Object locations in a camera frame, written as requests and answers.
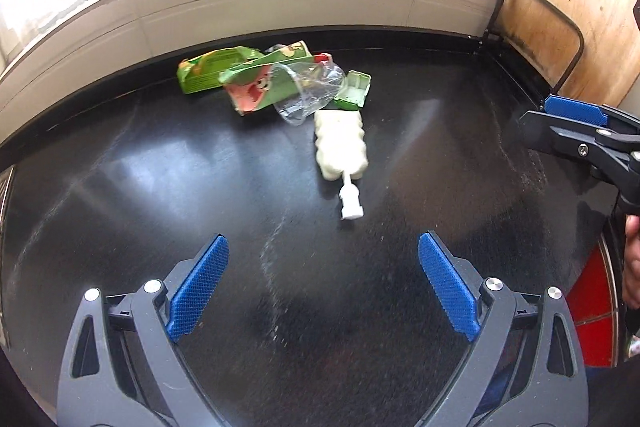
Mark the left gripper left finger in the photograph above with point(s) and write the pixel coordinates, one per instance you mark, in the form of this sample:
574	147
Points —
98	386

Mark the small green plastic box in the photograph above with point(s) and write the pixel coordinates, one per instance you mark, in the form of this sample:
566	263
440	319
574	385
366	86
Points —
353	92

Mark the green snack packet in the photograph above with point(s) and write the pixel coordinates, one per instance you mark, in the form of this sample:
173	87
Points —
202	72

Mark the person right hand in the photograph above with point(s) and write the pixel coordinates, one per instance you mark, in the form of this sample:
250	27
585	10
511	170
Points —
631	273

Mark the black metal chair frame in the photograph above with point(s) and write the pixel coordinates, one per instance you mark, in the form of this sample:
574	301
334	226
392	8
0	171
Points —
549	39

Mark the white squeezed plastic bottle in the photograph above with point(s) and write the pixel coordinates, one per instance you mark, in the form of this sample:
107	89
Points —
341	154

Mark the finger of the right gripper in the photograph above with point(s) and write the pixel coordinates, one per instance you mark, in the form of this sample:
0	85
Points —
600	147
602	123

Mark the clear plastic cup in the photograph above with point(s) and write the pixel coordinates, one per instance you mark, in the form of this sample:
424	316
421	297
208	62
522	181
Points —
302	88

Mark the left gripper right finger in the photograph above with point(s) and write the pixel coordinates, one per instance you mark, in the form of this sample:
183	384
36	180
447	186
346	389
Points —
523	365

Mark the green cartoon paper bag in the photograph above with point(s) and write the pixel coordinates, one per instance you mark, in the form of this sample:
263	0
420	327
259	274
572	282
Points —
255	85

